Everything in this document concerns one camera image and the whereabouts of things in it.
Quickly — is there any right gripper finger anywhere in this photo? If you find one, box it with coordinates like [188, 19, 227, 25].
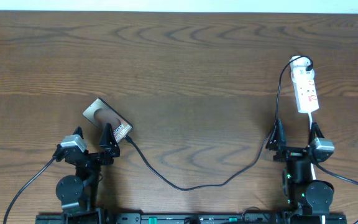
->
[265, 119, 287, 151]
[308, 122, 324, 145]

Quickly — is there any black charger cable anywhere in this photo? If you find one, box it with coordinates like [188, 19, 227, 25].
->
[123, 55, 314, 192]

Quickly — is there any Galaxy S25 Ultra smartphone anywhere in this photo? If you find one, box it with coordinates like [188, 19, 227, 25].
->
[83, 98, 133, 143]

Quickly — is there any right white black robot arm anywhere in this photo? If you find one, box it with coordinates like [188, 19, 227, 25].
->
[265, 119, 335, 223]

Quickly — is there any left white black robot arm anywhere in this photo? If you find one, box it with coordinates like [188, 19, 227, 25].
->
[52, 123, 120, 223]

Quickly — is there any white power strip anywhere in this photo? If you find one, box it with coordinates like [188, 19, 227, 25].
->
[290, 55, 319, 114]

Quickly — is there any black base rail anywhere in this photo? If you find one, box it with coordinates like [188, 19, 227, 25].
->
[35, 212, 347, 224]

